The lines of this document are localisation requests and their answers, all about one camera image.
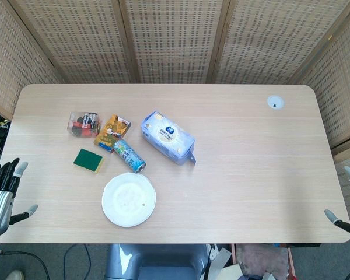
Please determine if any black floor cable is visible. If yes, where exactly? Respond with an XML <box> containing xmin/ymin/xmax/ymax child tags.
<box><xmin>63</xmin><ymin>243</ymin><xmax>92</xmax><ymax>280</ymax></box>

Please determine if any white paper plate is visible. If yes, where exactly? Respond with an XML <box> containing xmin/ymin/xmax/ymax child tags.
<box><xmin>101</xmin><ymin>172</ymin><xmax>158</xmax><ymax>228</ymax></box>

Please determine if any white round cable grommet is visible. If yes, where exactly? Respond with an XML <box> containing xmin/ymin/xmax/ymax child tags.
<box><xmin>267</xmin><ymin>94</ymin><xmax>285</xmax><ymax>110</ymax></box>

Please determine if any pink cloth in box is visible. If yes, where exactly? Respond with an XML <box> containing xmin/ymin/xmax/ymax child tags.
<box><xmin>236</xmin><ymin>243</ymin><xmax>295</xmax><ymax>278</ymax></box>

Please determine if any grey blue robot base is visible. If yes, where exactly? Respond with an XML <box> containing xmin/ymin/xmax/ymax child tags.
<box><xmin>104</xmin><ymin>243</ymin><xmax>211</xmax><ymax>280</ymax></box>

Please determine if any woven wooden screen panel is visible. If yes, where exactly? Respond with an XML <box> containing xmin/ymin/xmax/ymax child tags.
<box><xmin>7</xmin><ymin>0</ymin><xmax>139</xmax><ymax>85</ymax></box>
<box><xmin>211</xmin><ymin>0</ymin><xmax>350</xmax><ymax>85</ymax></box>
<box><xmin>0</xmin><ymin>0</ymin><xmax>64</xmax><ymax>120</ymax></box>
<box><xmin>118</xmin><ymin>0</ymin><xmax>233</xmax><ymax>85</ymax></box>
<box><xmin>290</xmin><ymin>0</ymin><xmax>350</xmax><ymax>163</ymax></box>

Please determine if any blue green drink can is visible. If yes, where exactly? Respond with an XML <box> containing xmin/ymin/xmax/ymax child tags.
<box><xmin>113</xmin><ymin>139</ymin><xmax>148</xmax><ymax>174</ymax></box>

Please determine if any beige shoe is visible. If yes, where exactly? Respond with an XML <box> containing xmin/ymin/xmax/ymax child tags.
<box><xmin>4</xmin><ymin>269</ymin><xmax>26</xmax><ymax>280</ymax></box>

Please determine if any blue tissue pack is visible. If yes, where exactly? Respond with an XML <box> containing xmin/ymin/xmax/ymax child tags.
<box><xmin>140</xmin><ymin>110</ymin><xmax>197</xmax><ymax>167</ymax></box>

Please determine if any yellow orange carton box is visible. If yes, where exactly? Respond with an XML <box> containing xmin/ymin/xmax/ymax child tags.
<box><xmin>93</xmin><ymin>114</ymin><xmax>132</xmax><ymax>153</ymax></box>

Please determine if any clear box with red sweets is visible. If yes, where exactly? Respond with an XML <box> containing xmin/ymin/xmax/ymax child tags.
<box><xmin>66</xmin><ymin>111</ymin><xmax>102</xmax><ymax>139</ymax></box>

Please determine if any green yellow sponge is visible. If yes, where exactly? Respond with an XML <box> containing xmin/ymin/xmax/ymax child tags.
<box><xmin>73</xmin><ymin>148</ymin><xmax>106</xmax><ymax>175</ymax></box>

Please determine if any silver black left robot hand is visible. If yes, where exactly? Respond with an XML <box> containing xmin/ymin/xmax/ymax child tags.
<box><xmin>0</xmin><ymin>158</ymin><xmax>39</xmax><ymax>233</ymax></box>

